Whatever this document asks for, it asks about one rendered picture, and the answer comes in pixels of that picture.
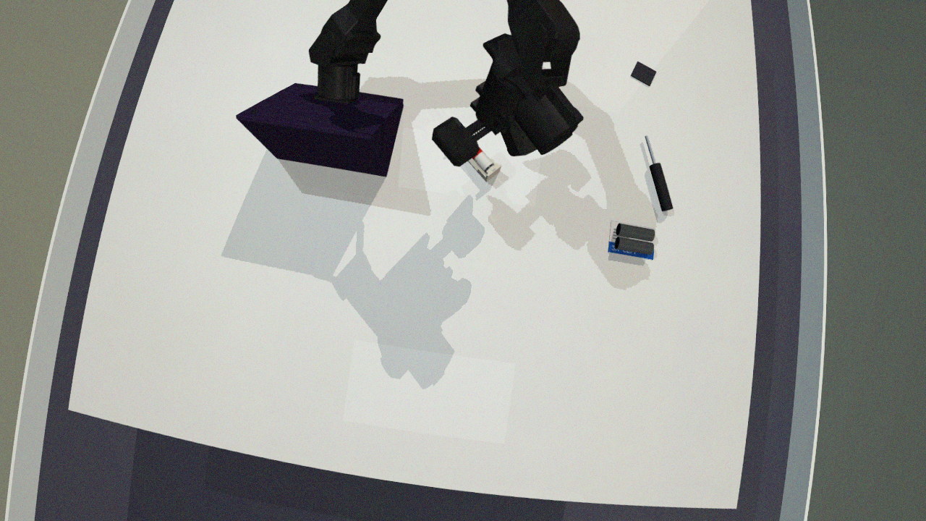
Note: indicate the grey cylinder with red band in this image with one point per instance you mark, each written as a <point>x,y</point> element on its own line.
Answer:
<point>483,161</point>

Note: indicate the black-handled screwdriver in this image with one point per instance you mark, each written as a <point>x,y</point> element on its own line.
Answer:
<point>659,181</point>

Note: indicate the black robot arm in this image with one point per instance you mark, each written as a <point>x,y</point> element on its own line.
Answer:
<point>541,31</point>

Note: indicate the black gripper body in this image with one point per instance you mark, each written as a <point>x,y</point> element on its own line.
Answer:
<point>459,144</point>

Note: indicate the blister pack of two batteries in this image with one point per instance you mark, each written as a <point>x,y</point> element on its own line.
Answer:
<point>633,240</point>

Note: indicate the beige battery holder with spring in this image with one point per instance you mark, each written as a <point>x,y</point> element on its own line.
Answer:
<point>491,172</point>

